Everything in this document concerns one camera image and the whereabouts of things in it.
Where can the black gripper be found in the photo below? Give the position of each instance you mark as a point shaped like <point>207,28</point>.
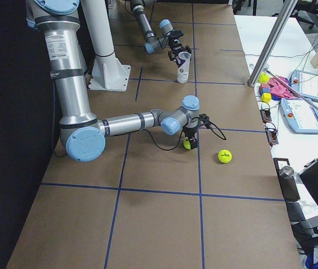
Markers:
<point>190,133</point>
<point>174,52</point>

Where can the aluminium frame post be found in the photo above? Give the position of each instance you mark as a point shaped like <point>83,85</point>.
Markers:
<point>275,33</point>

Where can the red cube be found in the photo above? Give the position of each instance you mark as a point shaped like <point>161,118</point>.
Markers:
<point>265,86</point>

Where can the blue cube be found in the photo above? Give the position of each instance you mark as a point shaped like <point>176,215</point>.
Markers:
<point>264,91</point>

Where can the spare yellow tennis ball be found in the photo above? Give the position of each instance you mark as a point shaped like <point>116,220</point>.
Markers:
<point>263,78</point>

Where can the teach pendant far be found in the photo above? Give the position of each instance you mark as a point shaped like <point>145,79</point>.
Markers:
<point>306,83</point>

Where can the teach pendant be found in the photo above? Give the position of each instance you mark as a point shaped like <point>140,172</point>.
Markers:
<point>300,117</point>
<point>306,83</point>

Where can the yellow cube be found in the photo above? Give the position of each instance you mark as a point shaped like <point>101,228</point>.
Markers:
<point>266,97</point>

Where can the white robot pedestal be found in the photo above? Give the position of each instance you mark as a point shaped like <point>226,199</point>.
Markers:
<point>108,74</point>

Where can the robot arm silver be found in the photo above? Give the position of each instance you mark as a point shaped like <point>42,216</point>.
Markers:
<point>152,42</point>
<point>82,134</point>

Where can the pink cloth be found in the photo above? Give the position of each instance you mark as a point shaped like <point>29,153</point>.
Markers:
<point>278,91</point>

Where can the teach pendant near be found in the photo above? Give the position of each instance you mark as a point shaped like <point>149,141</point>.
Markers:
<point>300,117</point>

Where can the reacher grabber tool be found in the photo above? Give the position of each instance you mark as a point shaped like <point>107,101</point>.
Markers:
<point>292,90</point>

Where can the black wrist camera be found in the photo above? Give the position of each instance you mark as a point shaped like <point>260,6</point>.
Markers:
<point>176,34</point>

